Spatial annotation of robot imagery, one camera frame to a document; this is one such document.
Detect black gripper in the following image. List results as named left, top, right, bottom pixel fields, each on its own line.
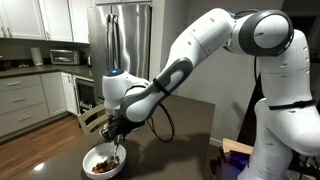
left=100, top=114, right=146, bottom=146

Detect silver metal spoon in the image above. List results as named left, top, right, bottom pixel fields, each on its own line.
left=113, top=141, right=121, bottom=165

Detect white ceramic bowl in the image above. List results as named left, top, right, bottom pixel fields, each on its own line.
left=82, top=142, right=128, bottom=180

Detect dried fruit nut mix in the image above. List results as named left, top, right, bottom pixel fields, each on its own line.
left=91, top=159, right=120, bottom=175

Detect light wooden chair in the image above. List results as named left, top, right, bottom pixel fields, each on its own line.
left=77, top=103, right=111, bottom=137

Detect black undercounter wine cooler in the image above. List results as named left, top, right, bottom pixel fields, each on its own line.
left=74, top=77, right=98, bottom=116

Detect silver toaster oven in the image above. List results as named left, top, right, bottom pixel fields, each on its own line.
left=49, top=49, right=81, bottom=66

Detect stainless steel refrigerator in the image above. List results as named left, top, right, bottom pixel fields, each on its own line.
left=86, top=3, right=153, bottom=105

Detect white lower kitchen cabinets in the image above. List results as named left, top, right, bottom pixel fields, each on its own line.
left=0, top=71, right=79, bottom=138

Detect white kitchen cabinets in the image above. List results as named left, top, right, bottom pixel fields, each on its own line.
left=0, top=71, right=79, bottom=138
left=0, top=0, right=92, bottom=45

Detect white paper towel roll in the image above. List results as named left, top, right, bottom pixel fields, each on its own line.
left=30, top=46, right=45, bottom=67

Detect white upper kitchen cabinets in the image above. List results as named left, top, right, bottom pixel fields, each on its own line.
left=0, top=0, right=92, bottom=45

